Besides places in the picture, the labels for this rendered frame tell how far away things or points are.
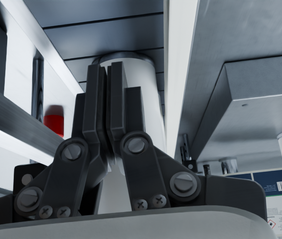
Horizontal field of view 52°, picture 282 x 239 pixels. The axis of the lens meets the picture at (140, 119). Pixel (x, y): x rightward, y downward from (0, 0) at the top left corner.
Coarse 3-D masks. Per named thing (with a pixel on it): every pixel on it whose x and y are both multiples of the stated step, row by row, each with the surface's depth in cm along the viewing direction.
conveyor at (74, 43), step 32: (32, 0) 15; (64, 0) 16; (96, 0) 16; (128, 0) 16; (160, 0) 16; (64, 32) 18; (96, 32) 18; (128, 32) 19; (160, 32) 19; (160, 64) 23; (160, 96) 29
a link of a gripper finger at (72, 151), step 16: (64, 144) 11; (80, 144) 11; (64, 160) 11; (80, 160) 10; (48, 176) 10; (64, 176) 10; (80, 176) 10; (48, 192) 10; (64, 192) 10; (80, 192) 10; (96, 192) 12; (48, 208) 9; (64, 208) 9; (80, 208) 11; (96, 208) 12
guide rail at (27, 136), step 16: (0, 96) 10; (0, 112) 10; (16, 112) 11; (0, 128) 10; (16, 128) 11; (32, 128) 12; (48, 128) 14; (0, 144) 11; (16, 144) 11; (32, 144) 12; (48, 144) 14; (48, 160) 15
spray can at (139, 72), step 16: (128, 64) 20; (144, 64) 21; (128, 80) 20; (144, 80) 21; (144, 96) 20; (160, 128) 21; (160, 144) 20; (112, 176) 18; (112, 192) 18; (112, 208) 18; (128, 208) 17
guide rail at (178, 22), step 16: (176, 0) 11; (192, 0) 11; (176, 16) 12; (192, 16) 12; (176, 32) 13; (192, 32) 14; (176, 48) 15; (176, 64) 16; (176, 80) 18; (176, 96) 21; (176, 112) 24; (176, 128) 28
